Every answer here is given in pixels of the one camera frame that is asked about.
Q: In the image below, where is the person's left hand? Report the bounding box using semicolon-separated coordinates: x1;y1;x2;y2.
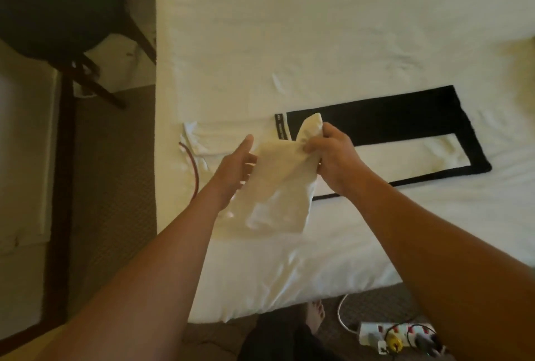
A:
201;133;259;211

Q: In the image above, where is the person's right hand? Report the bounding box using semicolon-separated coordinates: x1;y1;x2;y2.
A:
303;121;373;201

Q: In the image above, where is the white and black t-shirt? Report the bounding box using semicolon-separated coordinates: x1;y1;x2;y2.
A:
178;85;493;236

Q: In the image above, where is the person's left forearm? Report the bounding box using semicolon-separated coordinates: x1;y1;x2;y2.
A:
37;193;227;361

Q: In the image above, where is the person's right forearm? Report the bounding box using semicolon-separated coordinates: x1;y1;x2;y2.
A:
347;173;535;361

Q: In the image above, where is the person's right leg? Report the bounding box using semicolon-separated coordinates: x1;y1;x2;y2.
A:
303;300;329;336

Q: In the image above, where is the person's leg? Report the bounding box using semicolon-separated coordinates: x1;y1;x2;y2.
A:
238;306;335;361
303;300;329;336

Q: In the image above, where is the person's left leg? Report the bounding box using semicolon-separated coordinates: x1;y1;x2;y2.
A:
238;306;335;361

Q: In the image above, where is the white bed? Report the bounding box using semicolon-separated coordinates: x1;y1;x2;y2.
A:
154;0;535;324

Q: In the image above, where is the white power strip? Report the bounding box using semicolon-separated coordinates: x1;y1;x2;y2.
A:
358;319;446;358

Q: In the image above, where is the black round stool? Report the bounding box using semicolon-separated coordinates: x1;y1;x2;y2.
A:
0;0;158;109

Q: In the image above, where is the thin white cord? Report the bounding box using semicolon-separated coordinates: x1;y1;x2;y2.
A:
337;291;362;334

